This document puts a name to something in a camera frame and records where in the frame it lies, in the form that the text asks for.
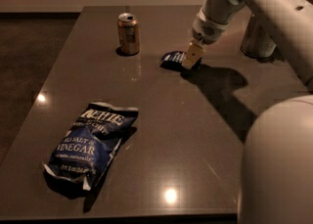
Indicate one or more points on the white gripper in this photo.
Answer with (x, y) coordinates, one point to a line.
(207, 31)

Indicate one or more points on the blue rxbar blueberry wrapper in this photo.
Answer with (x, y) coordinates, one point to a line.
(173, 61)

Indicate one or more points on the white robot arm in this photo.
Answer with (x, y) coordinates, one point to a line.
(276, 184)

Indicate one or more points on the orange soda can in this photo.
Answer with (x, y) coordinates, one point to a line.
(128, 33)

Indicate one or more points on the grey metal cup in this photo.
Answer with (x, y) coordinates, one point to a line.
(257, 43)

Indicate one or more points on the blue kettle chips bag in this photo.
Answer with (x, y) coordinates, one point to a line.
(89, 147)

